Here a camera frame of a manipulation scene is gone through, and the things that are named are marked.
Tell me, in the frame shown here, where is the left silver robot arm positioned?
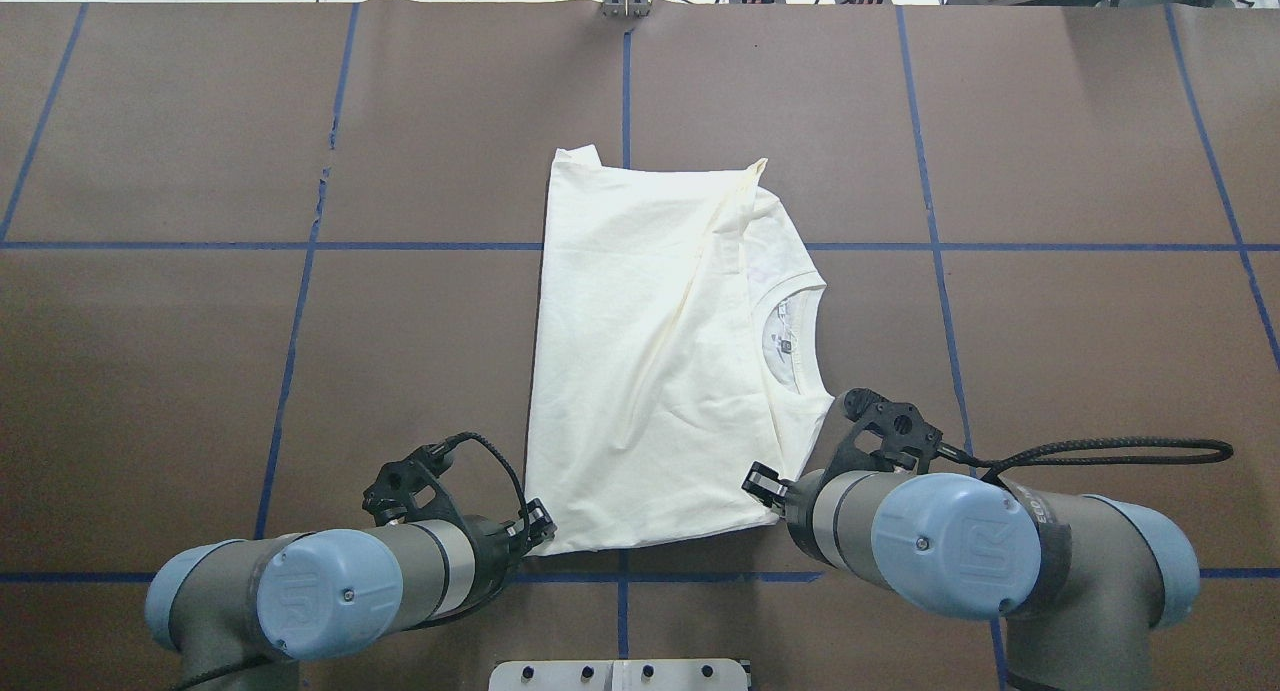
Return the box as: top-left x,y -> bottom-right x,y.
143,500 -> 556,690

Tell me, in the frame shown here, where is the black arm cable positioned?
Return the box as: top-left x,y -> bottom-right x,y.
170,431 -> 531,691
940,438 -> 1235,482

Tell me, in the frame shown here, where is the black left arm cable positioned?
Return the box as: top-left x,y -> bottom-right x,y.
170,431 -> 531,691

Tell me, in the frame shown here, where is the cream long-sleeve printed shirt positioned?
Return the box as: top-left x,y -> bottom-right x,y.
526,147 -> 833,557

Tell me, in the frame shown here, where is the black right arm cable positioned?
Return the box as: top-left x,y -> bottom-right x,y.
940,438 -> 1235,482

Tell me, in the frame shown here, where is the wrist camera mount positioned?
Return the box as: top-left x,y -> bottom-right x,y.
823,386 -> 942,480
362,441 -> 462,527

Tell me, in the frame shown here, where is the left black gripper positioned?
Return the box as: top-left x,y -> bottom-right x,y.
465,499 -> 557,598

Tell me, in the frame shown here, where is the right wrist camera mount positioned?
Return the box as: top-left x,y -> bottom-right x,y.
823,386 -> 942,480

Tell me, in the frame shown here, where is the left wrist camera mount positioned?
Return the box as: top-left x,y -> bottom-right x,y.
362,441 -> 462,527

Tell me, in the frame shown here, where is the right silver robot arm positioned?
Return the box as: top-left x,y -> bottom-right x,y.
742,463 -> 1201,690

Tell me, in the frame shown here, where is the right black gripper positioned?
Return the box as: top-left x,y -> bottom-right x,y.
741,463 -> 826,562

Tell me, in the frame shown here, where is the white camera mast pedestal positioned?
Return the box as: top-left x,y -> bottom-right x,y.
488,658 -> 756,690

